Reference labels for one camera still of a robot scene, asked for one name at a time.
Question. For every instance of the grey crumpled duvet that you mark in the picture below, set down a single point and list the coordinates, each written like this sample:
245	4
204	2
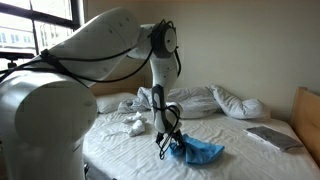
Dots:
196	101

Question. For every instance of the dark framed window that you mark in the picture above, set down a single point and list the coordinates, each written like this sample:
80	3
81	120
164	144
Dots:
20	26

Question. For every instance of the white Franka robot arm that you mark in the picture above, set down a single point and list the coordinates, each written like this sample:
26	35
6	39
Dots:
43	116

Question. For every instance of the flat white pillow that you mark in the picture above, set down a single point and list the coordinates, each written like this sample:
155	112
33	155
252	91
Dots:
115	101

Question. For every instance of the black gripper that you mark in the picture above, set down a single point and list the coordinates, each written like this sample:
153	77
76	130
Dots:
177	139

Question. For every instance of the white crumpled socks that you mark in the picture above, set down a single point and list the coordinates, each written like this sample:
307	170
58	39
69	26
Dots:
136	126

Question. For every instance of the black tripod head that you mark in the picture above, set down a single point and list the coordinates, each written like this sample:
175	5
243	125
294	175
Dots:
15	56

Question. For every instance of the white sheeted mattress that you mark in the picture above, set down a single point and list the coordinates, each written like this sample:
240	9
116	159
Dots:
253	163

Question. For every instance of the grey folded towel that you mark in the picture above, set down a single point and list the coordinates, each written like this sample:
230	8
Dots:
275	137

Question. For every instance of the grey white pillow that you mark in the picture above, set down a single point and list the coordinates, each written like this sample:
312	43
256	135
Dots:
240	106

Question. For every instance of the blue cloth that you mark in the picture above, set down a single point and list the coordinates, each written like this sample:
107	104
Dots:
200	151

